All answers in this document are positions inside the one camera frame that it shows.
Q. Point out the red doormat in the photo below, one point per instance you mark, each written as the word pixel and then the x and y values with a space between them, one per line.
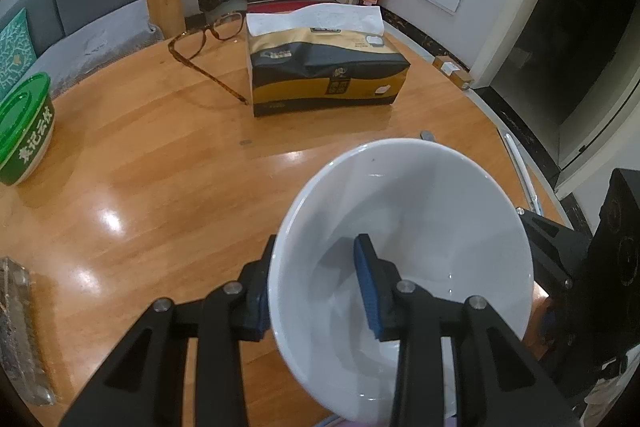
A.
pixel 280 2

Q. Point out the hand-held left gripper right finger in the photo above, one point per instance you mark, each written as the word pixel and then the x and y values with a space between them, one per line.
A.
pixel 370 297

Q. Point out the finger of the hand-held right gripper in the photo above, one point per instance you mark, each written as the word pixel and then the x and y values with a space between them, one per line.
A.
pixel 555 242

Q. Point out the white bowl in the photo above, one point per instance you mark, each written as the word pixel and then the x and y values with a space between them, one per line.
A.
pixel 425 207

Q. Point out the brown eyeglasses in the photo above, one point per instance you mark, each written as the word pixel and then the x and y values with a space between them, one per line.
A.
pixel 215 79

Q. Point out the grey trash bin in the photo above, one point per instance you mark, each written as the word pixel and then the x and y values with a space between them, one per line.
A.
pixel 220 7

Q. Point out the clear plastic packet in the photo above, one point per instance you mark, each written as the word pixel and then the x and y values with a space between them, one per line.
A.
pixel 20 337

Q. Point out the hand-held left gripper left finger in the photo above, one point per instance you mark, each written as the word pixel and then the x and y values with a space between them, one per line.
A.
pixel 255 307

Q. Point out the gold and black tissue pack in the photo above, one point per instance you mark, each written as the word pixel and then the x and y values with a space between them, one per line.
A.
pixel 325 72

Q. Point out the small cardboard box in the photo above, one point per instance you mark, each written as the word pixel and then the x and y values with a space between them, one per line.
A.
pixel 452 69

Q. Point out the teal cushion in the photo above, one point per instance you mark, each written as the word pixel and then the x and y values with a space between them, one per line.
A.
pixel 15 52

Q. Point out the green lidded container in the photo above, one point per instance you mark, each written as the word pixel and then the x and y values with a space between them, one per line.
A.
pixel 25 132

